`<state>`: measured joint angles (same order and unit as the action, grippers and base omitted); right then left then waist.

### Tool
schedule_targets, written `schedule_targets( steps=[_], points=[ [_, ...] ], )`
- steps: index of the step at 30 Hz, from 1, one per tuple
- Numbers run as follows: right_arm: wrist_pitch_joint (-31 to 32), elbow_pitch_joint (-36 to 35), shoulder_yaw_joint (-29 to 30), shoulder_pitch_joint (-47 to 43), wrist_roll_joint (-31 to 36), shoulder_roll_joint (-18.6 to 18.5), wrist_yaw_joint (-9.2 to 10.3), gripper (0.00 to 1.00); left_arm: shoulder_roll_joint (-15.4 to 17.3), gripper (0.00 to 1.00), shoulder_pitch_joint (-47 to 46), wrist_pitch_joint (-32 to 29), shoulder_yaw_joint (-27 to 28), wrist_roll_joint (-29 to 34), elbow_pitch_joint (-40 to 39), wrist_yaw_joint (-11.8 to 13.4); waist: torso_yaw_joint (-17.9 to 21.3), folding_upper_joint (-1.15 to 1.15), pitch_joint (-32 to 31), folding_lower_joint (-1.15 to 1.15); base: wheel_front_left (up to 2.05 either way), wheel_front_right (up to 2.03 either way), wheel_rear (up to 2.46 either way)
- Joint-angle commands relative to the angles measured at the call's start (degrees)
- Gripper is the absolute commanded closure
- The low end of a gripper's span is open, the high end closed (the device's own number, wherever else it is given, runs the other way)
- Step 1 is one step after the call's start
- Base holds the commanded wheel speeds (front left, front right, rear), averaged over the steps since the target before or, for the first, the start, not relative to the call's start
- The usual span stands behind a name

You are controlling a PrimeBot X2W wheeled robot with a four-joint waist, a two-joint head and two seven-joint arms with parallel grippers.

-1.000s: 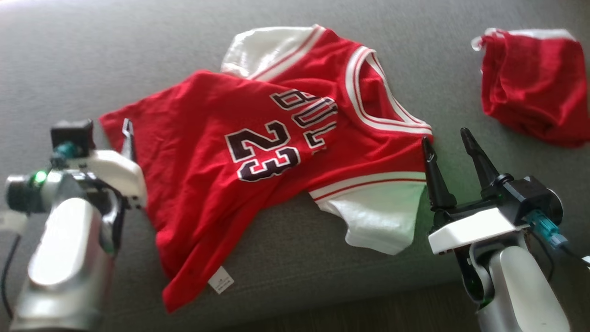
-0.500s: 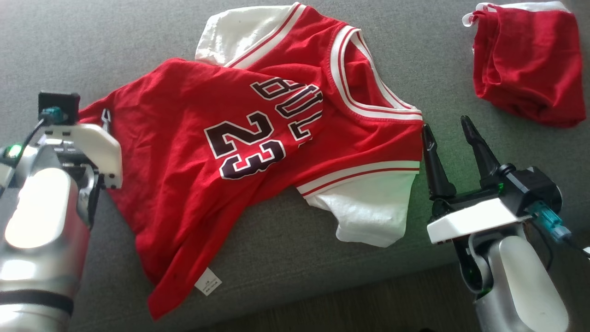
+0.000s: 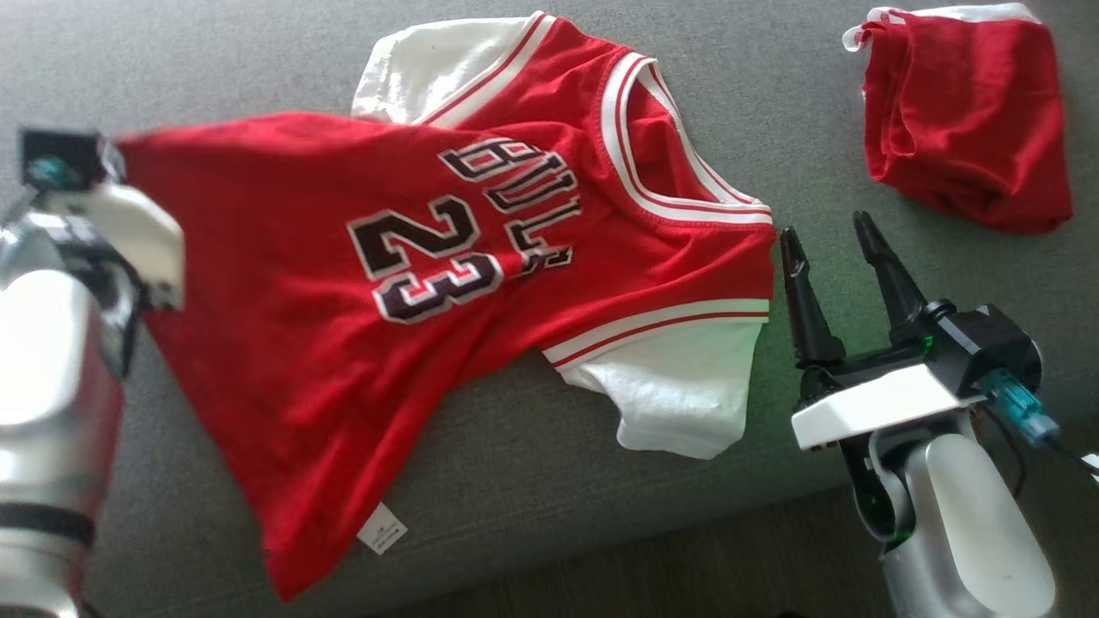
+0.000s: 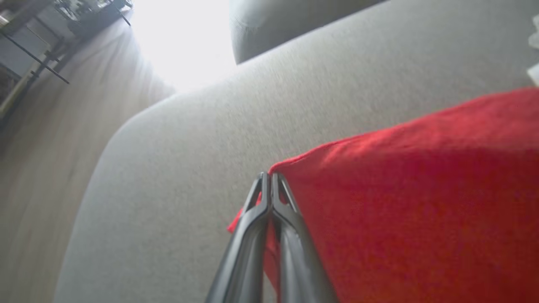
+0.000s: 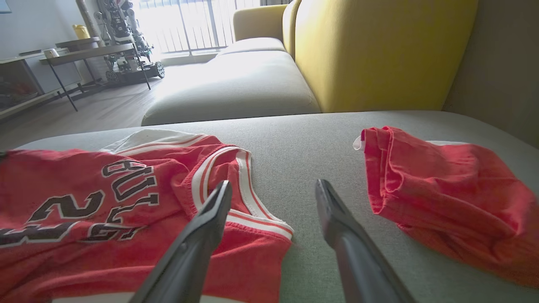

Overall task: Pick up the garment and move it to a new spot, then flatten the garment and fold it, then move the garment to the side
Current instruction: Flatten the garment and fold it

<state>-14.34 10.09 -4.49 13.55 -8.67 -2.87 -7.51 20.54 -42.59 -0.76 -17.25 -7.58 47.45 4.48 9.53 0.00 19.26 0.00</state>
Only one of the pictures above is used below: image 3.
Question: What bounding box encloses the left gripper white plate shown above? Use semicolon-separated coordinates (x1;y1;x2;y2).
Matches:
52;185;185;310

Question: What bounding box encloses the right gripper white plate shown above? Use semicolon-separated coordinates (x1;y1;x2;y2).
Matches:
779;212;988;451

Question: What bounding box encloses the red Bulls 23 jersey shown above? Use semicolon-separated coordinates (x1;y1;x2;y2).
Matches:
116;10;778;602

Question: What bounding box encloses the red shorts white waistband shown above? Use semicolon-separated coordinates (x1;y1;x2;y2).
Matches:
841;4;1074;234

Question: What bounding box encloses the grey fabric sofa seat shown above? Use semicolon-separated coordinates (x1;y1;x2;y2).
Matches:
0;0;1099;618

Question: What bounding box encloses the right camera cable teal plug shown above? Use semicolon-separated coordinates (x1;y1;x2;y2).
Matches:
977;369;1099;482

